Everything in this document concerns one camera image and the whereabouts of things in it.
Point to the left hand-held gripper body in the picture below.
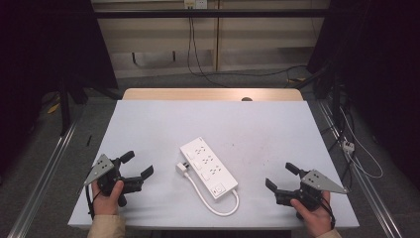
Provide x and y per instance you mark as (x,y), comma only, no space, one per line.
(100,167)

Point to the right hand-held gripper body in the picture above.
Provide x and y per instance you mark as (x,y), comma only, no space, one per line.
(317,182)

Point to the person's right hand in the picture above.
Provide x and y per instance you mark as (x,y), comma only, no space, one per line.
(317,219)

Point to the person's left hand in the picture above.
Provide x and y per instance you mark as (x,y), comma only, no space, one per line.
(105,204)

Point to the white plug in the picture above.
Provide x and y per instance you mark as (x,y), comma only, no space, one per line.
(181,167)

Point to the small white floor power strip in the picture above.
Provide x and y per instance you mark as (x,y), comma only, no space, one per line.
(348,146)

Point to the white table cover board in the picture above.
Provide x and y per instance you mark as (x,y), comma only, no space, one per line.
(231,125)

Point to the yellow floor tape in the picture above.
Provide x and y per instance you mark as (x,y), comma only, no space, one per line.
(296,80)
(53,108)

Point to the wooden table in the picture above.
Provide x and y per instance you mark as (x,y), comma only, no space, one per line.
(198,94)

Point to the black curtain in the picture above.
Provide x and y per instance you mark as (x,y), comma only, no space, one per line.
(46,49)
(376,66)

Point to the black horizontal bar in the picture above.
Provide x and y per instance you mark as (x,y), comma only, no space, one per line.
(211,13)

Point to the aluminium floor rail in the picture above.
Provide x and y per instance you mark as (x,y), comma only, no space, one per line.
(43,178)
(366,185)

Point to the white wall socket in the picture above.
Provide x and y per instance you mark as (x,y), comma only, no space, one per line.
(195,4)

